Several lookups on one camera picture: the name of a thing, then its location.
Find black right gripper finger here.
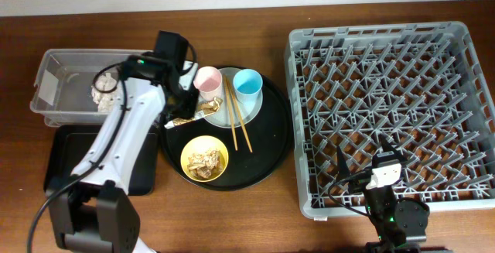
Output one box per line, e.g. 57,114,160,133
336,146,350,179
378,135,402,160

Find pink plastic cup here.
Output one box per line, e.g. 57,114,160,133
193,67,223,101

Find white tissue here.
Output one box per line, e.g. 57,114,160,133
91,72,118,113

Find gold foil wrapper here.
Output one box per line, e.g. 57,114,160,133
164,97,224,129

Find blue plastic cup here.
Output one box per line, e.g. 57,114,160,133
233,69,263,104

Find wooden chopstick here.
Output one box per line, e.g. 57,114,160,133
223,75,238,151
227,79,253,153

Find yellow bowl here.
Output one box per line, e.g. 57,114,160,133
180,135,229,183

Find food scraps with rice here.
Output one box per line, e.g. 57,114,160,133
187,149,224,179

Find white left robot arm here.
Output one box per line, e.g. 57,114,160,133
26,31,199,252

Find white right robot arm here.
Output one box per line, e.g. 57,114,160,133
334,135,430,252

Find grey dishwasher rack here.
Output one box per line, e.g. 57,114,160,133
285,21,494,221

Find grey round plate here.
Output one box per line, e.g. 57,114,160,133
199,67,263,128

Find clear plastic bin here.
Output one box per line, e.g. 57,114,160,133
30,49,143,127

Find black rectangular tray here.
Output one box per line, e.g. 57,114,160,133
43,125,159,196

